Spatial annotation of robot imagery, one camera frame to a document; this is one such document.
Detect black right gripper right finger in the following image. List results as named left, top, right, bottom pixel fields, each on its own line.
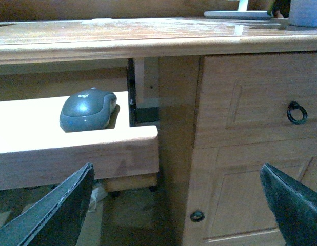
left=260, top=163, right=317, bottom=245

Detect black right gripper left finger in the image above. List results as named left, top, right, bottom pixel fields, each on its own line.
left=0, top=163, right=94, bottom=245

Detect wooden keyboard tray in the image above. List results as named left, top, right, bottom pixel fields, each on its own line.
left=0, top=92, right=159, bottom=192

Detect grey wireless mouse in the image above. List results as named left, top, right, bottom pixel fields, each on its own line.
left=60, top=88, right=117, bottom=132

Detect black cabinet door knob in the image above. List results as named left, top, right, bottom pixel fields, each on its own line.
left=190, top=210, right=205, bottom=222

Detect wooden desk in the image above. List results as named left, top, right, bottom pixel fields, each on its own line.
left=0, top=18, right=317, bottom=245

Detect grey cylindrical container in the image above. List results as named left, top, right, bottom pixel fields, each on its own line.
left=289, top=0, right=317, bottom=28

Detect white lamp base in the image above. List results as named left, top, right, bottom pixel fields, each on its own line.
left=204, top=1, right=272, bottom=21

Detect black ring drawer handle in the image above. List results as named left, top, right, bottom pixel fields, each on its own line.
left=286, top=101, right=308, bottom=125

